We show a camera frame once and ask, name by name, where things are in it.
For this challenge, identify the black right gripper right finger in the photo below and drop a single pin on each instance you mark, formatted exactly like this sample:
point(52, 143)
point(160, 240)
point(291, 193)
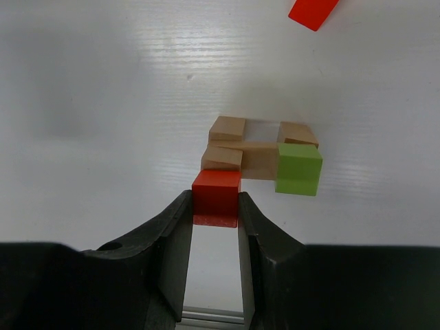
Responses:
point(289, 285)

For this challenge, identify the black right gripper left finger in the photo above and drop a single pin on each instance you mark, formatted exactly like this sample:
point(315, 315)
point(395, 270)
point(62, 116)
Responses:
point(136, 281)

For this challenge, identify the red block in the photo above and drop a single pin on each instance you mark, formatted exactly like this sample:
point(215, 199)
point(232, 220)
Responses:
point(312, 13)
point(215, 197)

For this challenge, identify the green cube block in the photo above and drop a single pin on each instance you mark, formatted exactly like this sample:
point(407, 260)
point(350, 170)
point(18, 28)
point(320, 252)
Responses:
point(299, 169)

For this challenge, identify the long natural wood plank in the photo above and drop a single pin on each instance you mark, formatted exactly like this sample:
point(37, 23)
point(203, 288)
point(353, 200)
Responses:
point(259, 161)

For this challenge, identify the ridged natural wood block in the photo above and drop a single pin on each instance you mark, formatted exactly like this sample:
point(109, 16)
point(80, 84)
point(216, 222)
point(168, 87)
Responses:
point(221, 159)

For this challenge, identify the small natural wood cube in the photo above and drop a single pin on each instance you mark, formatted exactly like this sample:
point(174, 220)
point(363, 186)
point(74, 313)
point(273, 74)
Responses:
point(296, 133)

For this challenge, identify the front aluminium rail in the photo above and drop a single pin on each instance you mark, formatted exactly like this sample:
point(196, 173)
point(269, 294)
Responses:
point(203, 317)

